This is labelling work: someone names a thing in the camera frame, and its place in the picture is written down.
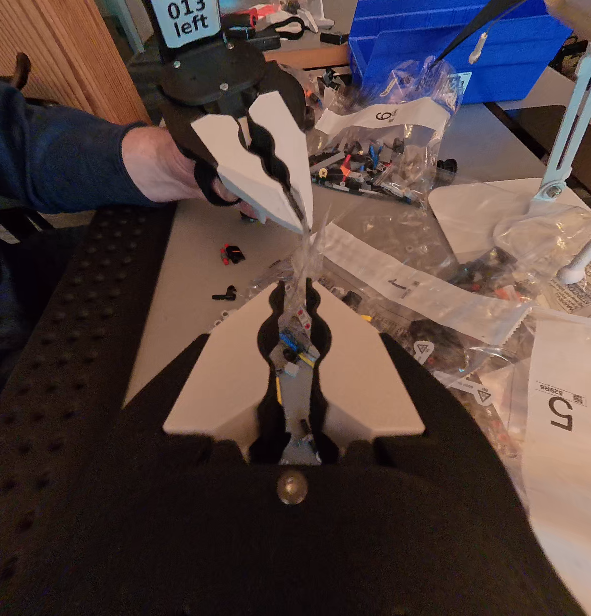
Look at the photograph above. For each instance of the white pointed plastic object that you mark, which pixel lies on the white pointed plastic object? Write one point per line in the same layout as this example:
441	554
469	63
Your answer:
319	17

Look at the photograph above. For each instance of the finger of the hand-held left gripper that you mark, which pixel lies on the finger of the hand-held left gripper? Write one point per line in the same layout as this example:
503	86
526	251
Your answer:
285	134
242	163

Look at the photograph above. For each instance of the blue plastic bin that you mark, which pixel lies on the blue plastic bin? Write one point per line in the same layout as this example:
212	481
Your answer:
444	48

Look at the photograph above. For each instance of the black L connector with axle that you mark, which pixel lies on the black L connector with axle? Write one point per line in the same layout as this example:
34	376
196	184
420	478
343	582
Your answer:
224	293

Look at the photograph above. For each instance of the clear bag of dark pieces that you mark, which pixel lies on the clear bag of dark pieces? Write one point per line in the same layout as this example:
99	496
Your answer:
372	159

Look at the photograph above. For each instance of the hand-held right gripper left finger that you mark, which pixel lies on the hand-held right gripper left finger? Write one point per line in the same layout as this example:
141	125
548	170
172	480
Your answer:
213	385

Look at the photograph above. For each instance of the clear bag with white label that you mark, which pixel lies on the clear bag with white label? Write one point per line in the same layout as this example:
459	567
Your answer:
560	365

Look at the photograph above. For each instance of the black lego tyre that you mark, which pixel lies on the black lego tyre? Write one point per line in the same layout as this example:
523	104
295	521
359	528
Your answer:
447	166

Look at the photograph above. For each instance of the wooden panel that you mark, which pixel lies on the wooden panel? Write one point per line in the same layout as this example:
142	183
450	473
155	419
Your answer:
69	48

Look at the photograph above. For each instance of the brown cardboard strip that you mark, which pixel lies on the brown cardboard strip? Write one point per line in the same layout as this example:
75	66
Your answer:
314	57

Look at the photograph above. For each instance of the black piece with red pin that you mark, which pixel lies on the black piece with red pin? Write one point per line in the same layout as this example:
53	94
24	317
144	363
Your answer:
233	254

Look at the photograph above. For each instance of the small black block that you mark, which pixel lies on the small black block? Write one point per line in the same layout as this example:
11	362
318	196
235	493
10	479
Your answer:
334	38

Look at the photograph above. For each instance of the person's left hand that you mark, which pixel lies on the person's left hand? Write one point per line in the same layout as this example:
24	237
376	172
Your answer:
156	163

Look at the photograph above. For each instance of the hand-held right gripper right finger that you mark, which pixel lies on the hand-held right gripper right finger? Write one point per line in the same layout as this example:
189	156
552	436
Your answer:
372	385

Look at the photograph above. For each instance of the black lego subassembly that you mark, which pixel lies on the black lego subassembly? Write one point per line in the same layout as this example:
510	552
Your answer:
334	79

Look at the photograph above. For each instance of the dark perforated panel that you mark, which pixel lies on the dark perforated panel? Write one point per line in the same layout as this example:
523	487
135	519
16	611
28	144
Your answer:
59	361

